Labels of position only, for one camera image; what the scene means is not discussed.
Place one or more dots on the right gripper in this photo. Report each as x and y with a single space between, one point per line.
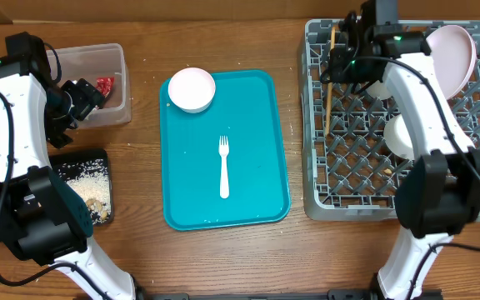
344 75

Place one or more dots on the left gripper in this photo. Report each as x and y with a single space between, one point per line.
86 95

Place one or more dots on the wooden chopstick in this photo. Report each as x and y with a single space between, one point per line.
329 86

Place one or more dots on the red snack wrapper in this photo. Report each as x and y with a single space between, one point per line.
105 85

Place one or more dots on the white plastic cup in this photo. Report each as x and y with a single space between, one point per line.
378 90

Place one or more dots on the white round plate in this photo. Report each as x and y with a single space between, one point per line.
454 56

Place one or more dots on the white bowl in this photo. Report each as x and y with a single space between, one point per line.
397 138

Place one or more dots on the pink bowl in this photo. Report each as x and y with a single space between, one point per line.
192 89

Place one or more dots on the white plastic fork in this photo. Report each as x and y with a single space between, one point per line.
223 150

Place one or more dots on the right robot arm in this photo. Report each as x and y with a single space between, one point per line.
441 194

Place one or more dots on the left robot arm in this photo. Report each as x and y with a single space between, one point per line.
41 217

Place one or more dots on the grey dishwasher rack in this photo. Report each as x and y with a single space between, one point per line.
350 175

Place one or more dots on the clear plastic bin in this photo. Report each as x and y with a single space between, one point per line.
92 63

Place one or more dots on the black plastic tray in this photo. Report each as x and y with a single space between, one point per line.
82 155

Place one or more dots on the spilled white rice pile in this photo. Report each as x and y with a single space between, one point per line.
89 179

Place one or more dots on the peanut shells pile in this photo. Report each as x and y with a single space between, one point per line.
98 211

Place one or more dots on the teal serving tray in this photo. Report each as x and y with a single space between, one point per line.
245 109

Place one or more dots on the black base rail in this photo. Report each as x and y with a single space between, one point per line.
336 294

